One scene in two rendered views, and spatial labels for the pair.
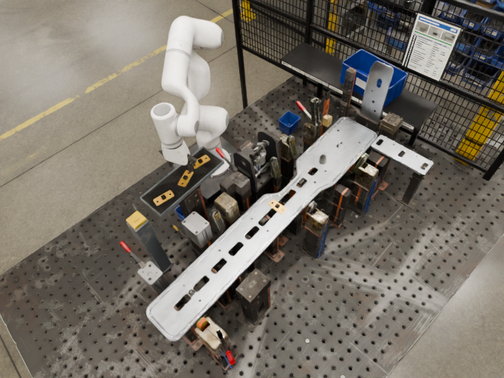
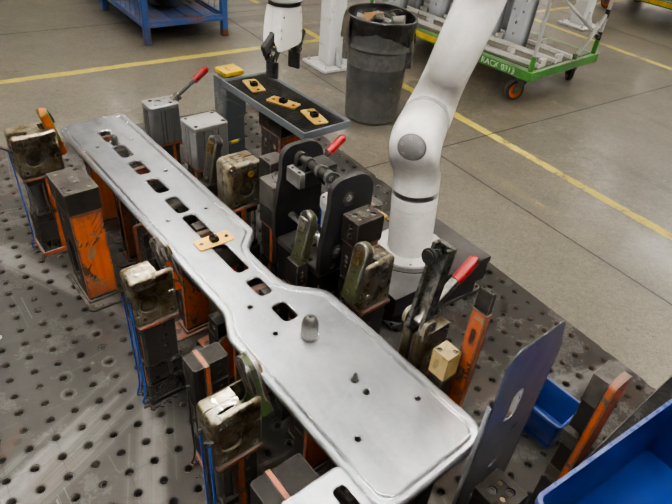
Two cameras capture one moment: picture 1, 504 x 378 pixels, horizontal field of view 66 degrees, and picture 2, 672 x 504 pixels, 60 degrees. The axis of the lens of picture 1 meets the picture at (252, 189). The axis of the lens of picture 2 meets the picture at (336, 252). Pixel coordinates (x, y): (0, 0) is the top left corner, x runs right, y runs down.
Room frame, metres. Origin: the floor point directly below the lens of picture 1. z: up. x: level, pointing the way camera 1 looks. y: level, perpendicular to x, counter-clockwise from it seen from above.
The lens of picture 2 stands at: (1.19, -1.09, 1.75)
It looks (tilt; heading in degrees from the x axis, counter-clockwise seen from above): 37 degrees down; 91
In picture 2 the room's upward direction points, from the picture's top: 5 degrees clockwise
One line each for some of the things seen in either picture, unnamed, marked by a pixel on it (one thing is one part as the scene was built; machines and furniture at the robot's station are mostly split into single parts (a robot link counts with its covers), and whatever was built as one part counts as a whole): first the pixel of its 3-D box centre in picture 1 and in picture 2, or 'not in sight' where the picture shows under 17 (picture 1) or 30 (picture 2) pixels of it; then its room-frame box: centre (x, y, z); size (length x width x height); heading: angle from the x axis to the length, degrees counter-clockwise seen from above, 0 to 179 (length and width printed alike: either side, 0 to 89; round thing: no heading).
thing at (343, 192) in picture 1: (339, 206); (210, 410); (0.98, -0.42, 0.84); 0.11 x 0.08 x 0.29; 43
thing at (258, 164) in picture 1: (259, 177); (316, 253); (1.14, -0.04, 0.94); 0.18 x 0.13 x 0.49; 133
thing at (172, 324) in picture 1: (275, 211); (206, 239); (0.90, -0.10, 1.00); 1.38 x 0.22 x 0.02; 133
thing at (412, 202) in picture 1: (414, 184); not in sight; (1.06, -0.82, 0.84); 0.11 x 0.06 x 0.29; 43
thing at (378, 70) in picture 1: (375, 92); (502, 432); (1.41, -0.65, 1.17); 0.12 x 0.01 x 0.34; 43
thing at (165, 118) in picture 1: (167, 123); not in sight; (1.01, 0.28, 1.50); 0.09 x 0.08 x 0.13; 75
